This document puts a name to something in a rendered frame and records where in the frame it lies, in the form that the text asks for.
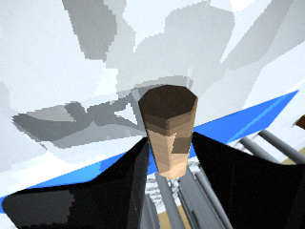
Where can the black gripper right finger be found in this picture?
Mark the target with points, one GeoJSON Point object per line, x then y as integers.
{"type": "Point", "coordinates": [254, 192]}

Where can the brown flat bar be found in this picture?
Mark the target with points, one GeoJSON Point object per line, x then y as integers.
{"type": "Point", "coordinates": [301, 122]}

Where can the blue flat strip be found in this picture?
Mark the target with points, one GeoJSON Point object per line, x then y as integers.
{"type": "Point", "coordinates": [224, 129]}

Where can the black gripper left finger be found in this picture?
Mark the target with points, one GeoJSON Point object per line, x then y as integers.
{"type": "Point", "coordinates": [112, 200]}

